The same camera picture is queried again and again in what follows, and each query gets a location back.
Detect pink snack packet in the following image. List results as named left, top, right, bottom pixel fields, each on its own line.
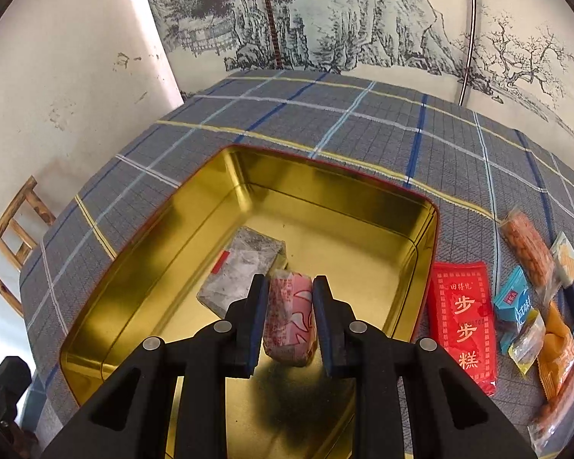
left=263, top=269, right=316, bottom=366

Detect orange snack packet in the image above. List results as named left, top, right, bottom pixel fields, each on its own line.
left=536, top=301, right=574, bottom=402

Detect light blue snack packet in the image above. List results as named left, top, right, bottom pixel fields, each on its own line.
left=492, top=265, right=534, bottom=357

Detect gold metal tin box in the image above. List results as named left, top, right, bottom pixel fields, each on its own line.
left=59, top=143, right=440, bottom=459

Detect grey white wrapped packet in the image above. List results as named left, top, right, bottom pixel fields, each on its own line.
left=196, top=226, right=288, bottom=319

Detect navy white cracker packet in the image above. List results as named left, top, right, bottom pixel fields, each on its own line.
left=550, top=231, right=574, bottom=319

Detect clear packet of orange snacks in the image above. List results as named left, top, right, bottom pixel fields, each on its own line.
left=500, top=208, right=556, bottom=292

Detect landscape painted folding screen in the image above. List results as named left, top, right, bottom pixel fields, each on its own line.
left=139, top=0, right=574, bottom=144

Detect red flat snack packet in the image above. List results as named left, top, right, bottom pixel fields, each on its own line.
left=427, top=261, right=499, bottom=397

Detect wooden chair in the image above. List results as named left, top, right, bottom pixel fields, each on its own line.
left=0, top=176, right=55, bottom=319

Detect small yellow candy packet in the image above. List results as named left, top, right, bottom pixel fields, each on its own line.
left=507, top=308, right=547, bottom=378

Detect grey plaid tablecloth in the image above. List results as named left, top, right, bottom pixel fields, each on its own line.
left=19, top=69, right=574, bottom=459

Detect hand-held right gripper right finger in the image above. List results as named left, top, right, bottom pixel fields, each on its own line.
left=312, top=275, right=539, bottom=459

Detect large clear fried snack bag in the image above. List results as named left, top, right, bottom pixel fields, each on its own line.
left=526, top=358, right=574, bottom=456

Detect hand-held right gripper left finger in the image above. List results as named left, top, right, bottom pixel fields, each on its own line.
left=41, top=275, right=271, bottom=459

